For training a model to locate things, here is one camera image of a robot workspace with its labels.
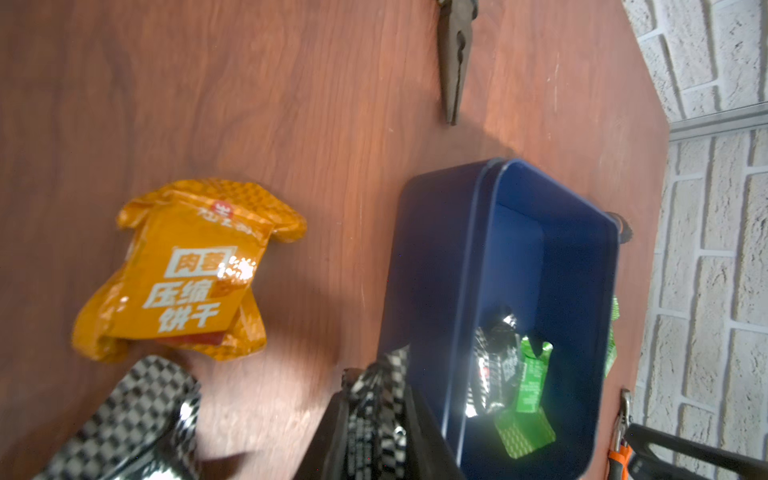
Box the yellow handled needle-nose pliers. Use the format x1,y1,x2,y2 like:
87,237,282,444
437,0,478,126

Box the dark blue storage box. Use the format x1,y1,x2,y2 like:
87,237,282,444
379,159,619,479

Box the orange handled pliers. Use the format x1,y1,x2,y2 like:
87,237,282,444
606,388,633,480

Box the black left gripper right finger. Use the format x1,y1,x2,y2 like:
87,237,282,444
404,386,465,480

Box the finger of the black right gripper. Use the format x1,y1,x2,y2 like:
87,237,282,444
625,424,767,479

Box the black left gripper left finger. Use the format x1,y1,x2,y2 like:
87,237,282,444
294,391,349,480

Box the orange cookie packet front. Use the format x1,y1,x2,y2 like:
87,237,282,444
72,178,307,362

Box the small green cookie packet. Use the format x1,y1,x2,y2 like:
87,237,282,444
494,336,556,460

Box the black checkered cookie packet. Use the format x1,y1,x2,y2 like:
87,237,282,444
35,355,201,479

